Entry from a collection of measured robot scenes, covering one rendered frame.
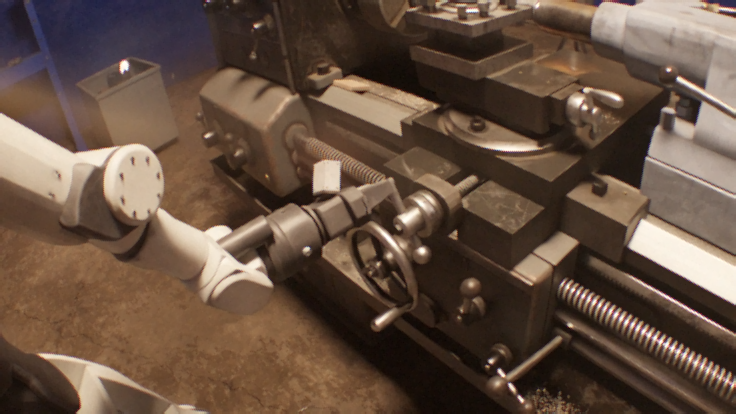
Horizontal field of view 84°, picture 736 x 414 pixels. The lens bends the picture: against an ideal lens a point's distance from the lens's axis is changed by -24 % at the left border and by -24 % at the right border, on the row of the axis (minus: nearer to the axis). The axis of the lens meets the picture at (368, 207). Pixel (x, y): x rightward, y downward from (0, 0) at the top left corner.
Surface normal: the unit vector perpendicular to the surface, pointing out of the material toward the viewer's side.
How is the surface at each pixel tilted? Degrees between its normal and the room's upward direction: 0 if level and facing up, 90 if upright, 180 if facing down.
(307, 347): 0
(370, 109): 36
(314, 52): 90
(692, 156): 62
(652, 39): 86
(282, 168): 90
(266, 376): 0
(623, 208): 0
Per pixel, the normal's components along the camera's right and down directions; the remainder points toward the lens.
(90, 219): 0.92, 0.00
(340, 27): 0.62, 0.39
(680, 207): -0.77, 0.45
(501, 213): -0.14, -0.80
